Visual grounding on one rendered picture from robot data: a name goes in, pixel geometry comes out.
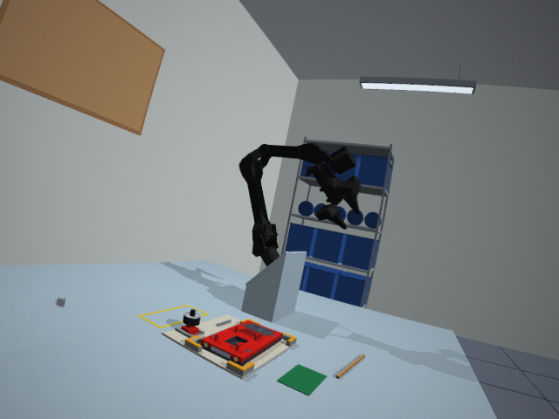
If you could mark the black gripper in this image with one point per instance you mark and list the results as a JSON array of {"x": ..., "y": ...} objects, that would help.
[{"x": 330, "y": 212}]

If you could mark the tan wooden stick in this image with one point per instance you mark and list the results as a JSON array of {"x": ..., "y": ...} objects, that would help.
[{"x": 345, "y": 370}]

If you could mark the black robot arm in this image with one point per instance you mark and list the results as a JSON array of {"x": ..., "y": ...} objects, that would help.
[{"x": 264, "y": 234}]

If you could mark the white and grey wheel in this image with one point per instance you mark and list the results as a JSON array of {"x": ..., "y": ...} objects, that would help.
[{"x": 191, "y": 321}]

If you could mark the green flat square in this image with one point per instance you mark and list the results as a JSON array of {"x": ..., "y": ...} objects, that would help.
[{"x": 302, "y": 379}]

